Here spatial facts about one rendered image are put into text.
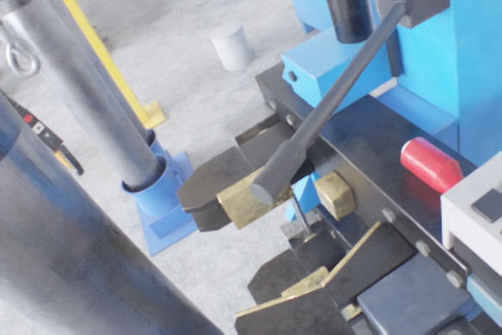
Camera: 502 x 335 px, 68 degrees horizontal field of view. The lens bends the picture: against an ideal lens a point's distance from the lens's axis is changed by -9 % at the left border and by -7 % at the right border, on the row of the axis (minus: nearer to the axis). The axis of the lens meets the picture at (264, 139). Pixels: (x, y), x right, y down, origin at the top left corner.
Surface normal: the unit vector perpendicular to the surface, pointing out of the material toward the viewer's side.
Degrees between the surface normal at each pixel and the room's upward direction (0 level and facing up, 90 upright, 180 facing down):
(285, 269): 0
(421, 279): 0
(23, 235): 90
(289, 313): 0
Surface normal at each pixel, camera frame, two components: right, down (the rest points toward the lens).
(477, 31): 0.41, 0.47
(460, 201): -0.33, -0.72
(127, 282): 0.92, -0.09
